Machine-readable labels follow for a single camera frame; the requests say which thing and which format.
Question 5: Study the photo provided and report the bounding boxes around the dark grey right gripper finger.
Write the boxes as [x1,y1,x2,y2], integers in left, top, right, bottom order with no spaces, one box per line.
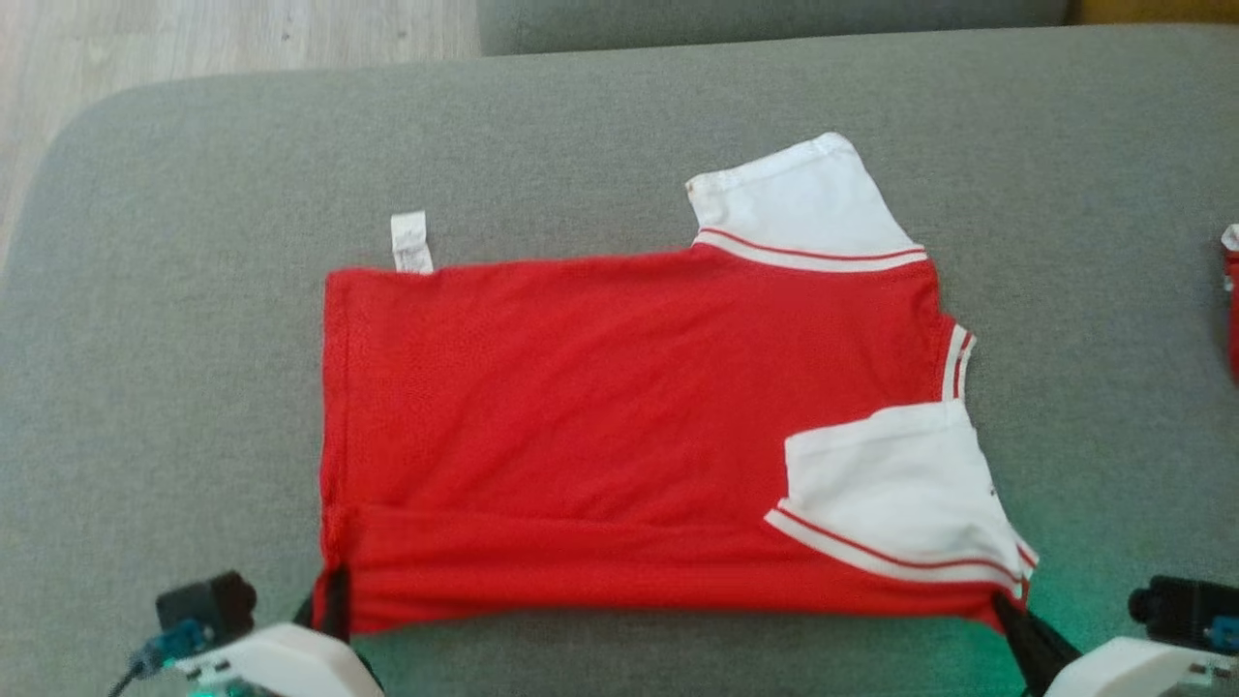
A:
[991,591,1081,697]

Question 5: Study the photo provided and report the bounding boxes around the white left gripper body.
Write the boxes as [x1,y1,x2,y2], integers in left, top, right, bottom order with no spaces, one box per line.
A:
[174,622,384,697]

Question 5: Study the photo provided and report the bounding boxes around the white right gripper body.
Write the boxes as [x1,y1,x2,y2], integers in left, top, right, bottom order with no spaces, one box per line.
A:
[1043,636,1239,697]

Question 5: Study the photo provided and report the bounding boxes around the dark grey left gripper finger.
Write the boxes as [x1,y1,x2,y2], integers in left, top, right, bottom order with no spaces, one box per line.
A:
[319,565,351,642]

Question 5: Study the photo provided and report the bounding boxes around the red jersey with white sleeves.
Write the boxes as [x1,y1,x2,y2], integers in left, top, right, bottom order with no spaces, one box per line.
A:
[319,131,1042,640]

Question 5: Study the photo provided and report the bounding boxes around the large grey fabric sofa seat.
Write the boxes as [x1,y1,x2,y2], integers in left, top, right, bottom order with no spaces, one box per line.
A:
[0,24,1239,697]

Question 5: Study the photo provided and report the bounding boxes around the red jersey with black numbers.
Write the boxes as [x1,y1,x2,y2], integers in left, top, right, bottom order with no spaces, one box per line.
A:
[1219,223,1239,388]

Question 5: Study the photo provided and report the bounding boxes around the yellow sofa backrest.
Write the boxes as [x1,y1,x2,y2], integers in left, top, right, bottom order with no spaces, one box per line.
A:
[1069,0,1239,26]

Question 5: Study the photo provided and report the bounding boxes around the grey sofa seat cushion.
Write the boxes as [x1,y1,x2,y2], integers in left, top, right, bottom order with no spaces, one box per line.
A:
[474,0,1072,56]

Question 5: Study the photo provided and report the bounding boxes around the thin black cable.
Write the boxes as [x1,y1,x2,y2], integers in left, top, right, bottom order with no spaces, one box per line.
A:
[105,651,161,697]

